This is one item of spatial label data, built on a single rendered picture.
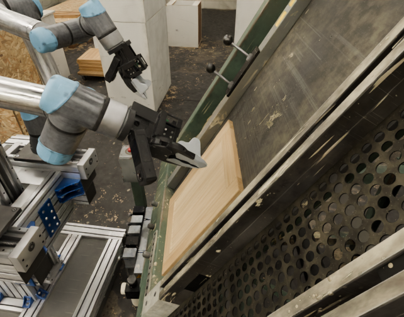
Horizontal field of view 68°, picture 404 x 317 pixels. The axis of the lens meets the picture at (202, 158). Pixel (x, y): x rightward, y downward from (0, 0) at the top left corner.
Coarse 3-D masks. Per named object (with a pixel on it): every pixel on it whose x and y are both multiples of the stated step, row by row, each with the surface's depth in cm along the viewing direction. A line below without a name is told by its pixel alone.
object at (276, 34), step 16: (304, 0) 93; (288, 16) 96; (272, 32) 100; (272, 48) 103; (256, 64) 106; (240, 80) 110; (240, 96) 114; (224, 112) 118; (208, 128) 122; (176, 176) 138
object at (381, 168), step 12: (384, 168) 170; (372, 180) 169; (384, 180) 169; (396, 192) 179; (384, 204) 190; (372, 216) 192; (336, 240) 213; (312, 252) 136; (204, 300) 137; (204, 312) 103; (216, 312) 103
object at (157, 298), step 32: (384, 64) 45; (352, 96) 48; (384, 96) 47; (320, 128) 52; (352, 128) 51; (288, 160) 57; (320, 160) 55; (256, 192) 63; (288, 192) 60; (224, 224) 72; (256, 224) 66; (192, 256) 80; (224, 256) 74; (160, 288) 89; (192, 288) 83
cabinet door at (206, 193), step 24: (216, 144) 111; (216, 168) 103; (192, 192) 115; (216, 192) 94; (240, 192) 82; (168, 216) 128; (192, 216) 105; (216, 216) 88; (168, 240) 116; (192, 240) 96; (168, 264) 106
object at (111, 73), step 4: (112, 60) 106; (116, 60) 106; (112, 64) 107; (116, 64) 106; (112, 68) 108; (116, 68) 108; (108, 72) 109; (112, 72) 109; (116, 72) 113; (104, 76) 112; (108, 76) 110; (112, 76) 110; (108, 80) 111; (112, 80) 112
